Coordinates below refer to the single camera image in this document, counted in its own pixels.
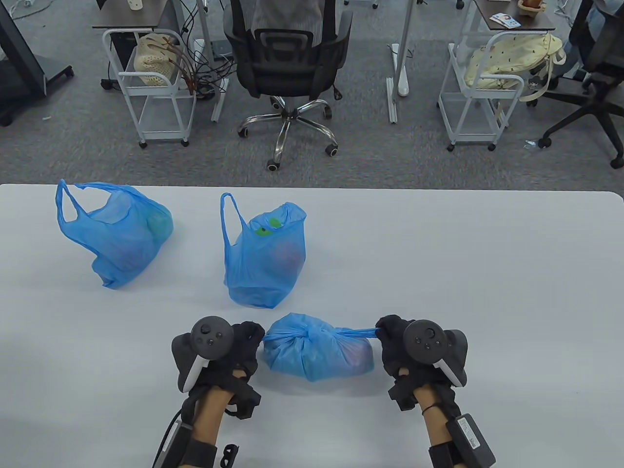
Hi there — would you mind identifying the blue plastic bag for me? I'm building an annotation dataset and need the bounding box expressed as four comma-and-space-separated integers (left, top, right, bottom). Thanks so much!
263, 313, 384, 382
220, 193, 307, 309
56, 179, 174, 289

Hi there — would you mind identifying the person's left forearm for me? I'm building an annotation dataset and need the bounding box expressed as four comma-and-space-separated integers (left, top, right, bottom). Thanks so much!
188, 385, 233, 468

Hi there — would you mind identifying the black forearm battery box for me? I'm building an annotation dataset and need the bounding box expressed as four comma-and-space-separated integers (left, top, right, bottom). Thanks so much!
446, 413, 496, 467
154, 422, 195, 468

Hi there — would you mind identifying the person's right forearm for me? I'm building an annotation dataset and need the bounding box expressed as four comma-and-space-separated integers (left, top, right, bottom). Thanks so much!
414, 385, 457, 468

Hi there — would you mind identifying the black handheld controller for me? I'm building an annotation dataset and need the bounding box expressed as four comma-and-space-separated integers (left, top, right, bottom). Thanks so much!
172, 317, 235, 393
402, 319, 468, 389

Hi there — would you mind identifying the person's right hand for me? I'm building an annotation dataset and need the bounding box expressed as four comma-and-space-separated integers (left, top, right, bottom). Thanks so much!
375, 314, 460, 416

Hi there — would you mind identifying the white metal trolley cart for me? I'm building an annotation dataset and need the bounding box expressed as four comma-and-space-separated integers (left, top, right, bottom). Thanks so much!
437, 32, 526, 152
102, 28, 197, 148

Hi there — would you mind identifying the black wheeled stand base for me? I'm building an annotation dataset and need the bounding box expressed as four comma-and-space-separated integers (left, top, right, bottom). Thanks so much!
0, 0, 75, 127

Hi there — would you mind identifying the tangle of cables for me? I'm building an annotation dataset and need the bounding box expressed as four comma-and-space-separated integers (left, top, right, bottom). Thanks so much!
168, 0, 237, 100

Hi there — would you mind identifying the black forearm strap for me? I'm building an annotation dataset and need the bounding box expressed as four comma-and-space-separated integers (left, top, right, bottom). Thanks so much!
183, 436, 218, 468
428, 441, 464, 468

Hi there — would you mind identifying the brown topped desk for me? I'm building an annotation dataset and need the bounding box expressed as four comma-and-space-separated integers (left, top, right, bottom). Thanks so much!
93, 0, 172, 30
473, 0, 556, 32

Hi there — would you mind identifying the white desk leg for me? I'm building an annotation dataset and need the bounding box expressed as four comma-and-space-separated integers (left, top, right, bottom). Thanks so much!
387, 0, 416, 123
196, 0, 230, 122

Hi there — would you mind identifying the black mesh office chair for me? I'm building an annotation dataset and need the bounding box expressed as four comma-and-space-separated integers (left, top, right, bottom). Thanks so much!
223, 0, 354, 171

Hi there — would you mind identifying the cream knitted bag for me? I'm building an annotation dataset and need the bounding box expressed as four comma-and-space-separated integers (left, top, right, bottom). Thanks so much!
134, 33, 182, 89

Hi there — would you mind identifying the person's left hand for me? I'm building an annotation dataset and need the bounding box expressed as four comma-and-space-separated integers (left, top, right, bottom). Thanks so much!
193, 321, 266, 420

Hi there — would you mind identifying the pale yellow patterned bag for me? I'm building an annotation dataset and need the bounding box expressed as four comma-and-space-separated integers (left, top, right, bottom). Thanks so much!
463, 33, 567, 102

